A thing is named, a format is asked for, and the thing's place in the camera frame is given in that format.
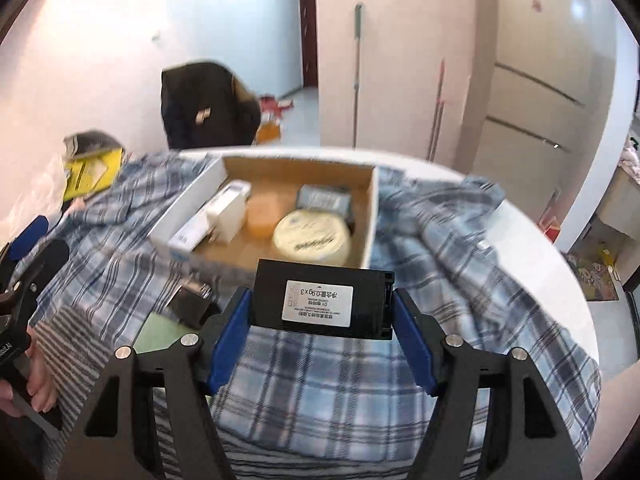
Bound small black box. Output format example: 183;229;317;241
168;281;221;330

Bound white remote control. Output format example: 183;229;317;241
168;180;252;252

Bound black box white label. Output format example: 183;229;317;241
250;259;395;340

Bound white power adapter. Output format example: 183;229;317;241
205;190;246;244

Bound orange plastic box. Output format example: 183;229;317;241
245;193;284;238

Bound round cream lidded container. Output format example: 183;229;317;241
272;209;352;266

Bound grey blue box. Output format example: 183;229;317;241
295;184;352;217

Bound black square display frame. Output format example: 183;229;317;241
343;190;356;234

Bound clear plastic bag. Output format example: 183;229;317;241
1;156;67;243

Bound yellow box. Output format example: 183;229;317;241
63;148;124;202

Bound blue plaid shirt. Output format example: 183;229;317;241
34;155;601;464

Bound grey pouch bag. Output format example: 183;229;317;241
63;129;122;160

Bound white cardboard tray box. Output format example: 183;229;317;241
149;152;378;273

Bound cartoon floor mat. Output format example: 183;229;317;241
564;248;620;302

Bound black jacket on chair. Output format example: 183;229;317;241
160;62;262;151

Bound red carton by fridge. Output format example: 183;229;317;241
538;216;561;243

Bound orange cardboard box floor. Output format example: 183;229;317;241
255;120;282;144

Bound bathroom vanity cabinet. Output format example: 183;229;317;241
596;167;640;240

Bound red items on floor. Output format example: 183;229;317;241
258;94;294;117

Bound beige refrigerator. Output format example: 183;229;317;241
457;0;616;221

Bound dark red door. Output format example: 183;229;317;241
299;0;318;88

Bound red handled broom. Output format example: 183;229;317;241
426;58;446;162

